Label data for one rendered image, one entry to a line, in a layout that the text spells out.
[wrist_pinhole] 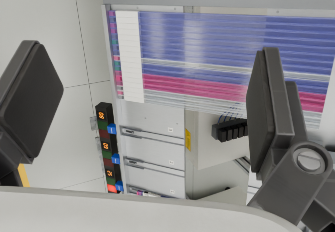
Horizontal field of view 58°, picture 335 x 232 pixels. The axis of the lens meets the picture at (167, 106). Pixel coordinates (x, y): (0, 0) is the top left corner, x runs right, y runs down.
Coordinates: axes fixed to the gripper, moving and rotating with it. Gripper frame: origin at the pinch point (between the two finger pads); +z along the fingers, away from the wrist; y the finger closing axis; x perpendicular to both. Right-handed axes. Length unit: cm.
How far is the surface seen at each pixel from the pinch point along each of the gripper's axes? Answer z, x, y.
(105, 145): 39, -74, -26
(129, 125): 40, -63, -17
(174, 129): 37, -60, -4
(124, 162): 33, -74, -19
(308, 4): 44, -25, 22
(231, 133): 54, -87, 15
